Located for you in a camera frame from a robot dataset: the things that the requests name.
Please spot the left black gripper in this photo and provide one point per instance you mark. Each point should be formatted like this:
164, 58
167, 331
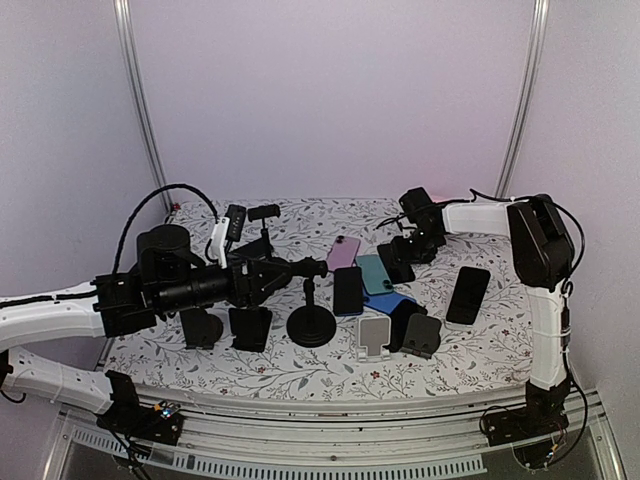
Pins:
250, 290

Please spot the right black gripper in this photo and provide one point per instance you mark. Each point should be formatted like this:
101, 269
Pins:
427, 258

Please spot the black phone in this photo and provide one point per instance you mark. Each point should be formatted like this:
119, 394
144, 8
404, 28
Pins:
347, 292
398, 272
468, 295
399, 321

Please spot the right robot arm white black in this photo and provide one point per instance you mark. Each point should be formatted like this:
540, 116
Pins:
544, 257

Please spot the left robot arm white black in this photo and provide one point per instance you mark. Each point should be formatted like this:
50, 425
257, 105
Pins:
167, 280

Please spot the black folding stand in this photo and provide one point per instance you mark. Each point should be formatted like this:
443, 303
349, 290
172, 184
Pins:
250, 328
201, 329

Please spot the teal green phone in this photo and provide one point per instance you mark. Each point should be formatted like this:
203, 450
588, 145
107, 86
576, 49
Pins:
375, 278

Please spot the blue phone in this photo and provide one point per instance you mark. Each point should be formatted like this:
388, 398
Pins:
385, 303

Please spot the black folding stand far left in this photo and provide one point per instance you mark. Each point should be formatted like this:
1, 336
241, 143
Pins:
201, 329

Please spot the black round-base clamp stand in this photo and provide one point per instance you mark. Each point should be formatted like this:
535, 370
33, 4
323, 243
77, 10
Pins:
310, 325

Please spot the pink phone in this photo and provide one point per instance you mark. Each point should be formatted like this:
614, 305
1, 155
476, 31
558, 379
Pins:
343, 252

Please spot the white folding stand right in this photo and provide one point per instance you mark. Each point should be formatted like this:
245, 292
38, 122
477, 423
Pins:
458, 326

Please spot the white folding stand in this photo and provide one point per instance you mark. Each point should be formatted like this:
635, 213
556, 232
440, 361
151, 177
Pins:
373, 335
458, 326

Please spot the dark grey folding stand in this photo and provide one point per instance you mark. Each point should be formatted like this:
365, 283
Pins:
422, 337

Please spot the white folding stand front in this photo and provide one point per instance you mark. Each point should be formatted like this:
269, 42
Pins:
373, 335

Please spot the pink plate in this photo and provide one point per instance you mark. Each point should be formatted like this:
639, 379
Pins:
442, 200

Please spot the floral table mat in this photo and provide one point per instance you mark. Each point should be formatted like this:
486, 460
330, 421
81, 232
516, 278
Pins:
494, 353

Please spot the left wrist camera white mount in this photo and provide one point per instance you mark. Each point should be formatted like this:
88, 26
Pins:
227, 230

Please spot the front aluminium rail frame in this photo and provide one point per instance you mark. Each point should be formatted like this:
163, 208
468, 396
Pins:
439, 438

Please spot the right aluminium corner post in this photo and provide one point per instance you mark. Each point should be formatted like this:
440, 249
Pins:
531, 68

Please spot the aluminium corner post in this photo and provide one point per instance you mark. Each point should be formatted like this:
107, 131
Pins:
124, 26
531, 68

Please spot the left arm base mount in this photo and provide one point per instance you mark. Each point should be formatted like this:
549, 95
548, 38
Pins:
161, 423

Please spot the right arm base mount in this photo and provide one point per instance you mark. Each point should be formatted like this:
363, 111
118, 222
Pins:
542, 414

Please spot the left aluminium corner post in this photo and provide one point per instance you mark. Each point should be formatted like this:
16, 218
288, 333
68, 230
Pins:
124, 26

